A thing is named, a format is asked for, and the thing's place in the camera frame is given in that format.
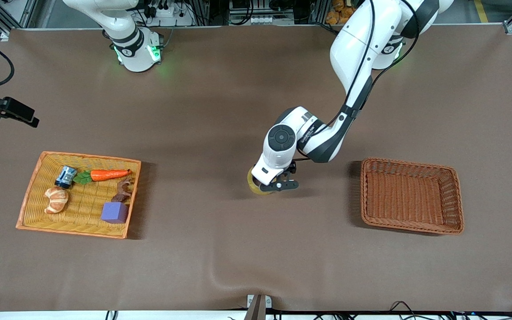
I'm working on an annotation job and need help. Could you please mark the yellowish clear tape roll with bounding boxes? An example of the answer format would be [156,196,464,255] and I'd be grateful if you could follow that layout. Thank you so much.
[247,167,279,196]

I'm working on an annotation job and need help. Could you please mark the yellow wicker basket orange rim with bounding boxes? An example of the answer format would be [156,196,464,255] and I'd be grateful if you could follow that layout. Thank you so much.
[15,151,142,240]

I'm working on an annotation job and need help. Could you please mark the small blue labelled can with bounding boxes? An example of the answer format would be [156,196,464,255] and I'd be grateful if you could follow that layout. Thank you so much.
[54,165,78,189]

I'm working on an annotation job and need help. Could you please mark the toy croissant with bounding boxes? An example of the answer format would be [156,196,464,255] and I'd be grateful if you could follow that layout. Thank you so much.
[44,186,69,215]

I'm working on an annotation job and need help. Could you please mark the orange toy carrot green leaves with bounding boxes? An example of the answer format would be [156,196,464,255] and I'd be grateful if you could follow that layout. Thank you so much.
[73,168,132,185]

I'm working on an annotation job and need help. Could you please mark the brown wicker basket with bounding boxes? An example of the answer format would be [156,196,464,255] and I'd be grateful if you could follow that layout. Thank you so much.
[360,157,465,235]

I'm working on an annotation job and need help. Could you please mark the brown toy lion figure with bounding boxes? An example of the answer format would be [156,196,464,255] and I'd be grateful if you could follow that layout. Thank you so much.
[111,177,133,204]

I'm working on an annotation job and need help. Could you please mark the purple foam cube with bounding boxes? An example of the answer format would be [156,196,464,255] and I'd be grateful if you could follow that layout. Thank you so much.
[100,202,129,224]

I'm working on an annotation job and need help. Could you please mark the white empty power strip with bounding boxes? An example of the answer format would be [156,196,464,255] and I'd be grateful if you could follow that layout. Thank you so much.
[248,16,295,25]

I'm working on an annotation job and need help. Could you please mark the pile of orange bread toys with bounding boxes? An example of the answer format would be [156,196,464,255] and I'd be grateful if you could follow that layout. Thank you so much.
[326,0,356,25]

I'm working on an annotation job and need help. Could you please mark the white power strip with plugs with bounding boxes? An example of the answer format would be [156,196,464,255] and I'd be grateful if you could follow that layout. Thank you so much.
[148,4,194,26]

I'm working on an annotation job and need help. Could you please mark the metal table edge bracket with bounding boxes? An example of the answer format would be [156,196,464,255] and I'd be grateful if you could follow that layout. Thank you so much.
[246,294,272,320]

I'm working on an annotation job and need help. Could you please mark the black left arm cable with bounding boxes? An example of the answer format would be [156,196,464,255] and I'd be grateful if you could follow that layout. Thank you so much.
[298,0,421,160]

